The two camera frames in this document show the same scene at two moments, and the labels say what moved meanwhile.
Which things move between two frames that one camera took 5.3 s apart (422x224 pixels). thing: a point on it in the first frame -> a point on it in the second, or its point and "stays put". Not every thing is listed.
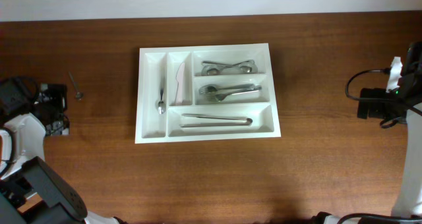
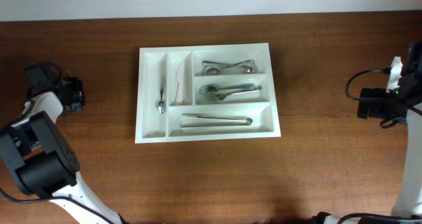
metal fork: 218,97 stays put
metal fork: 210,88 stays put
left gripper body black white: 56,99 -> 74,86
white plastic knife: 180,77 stays put
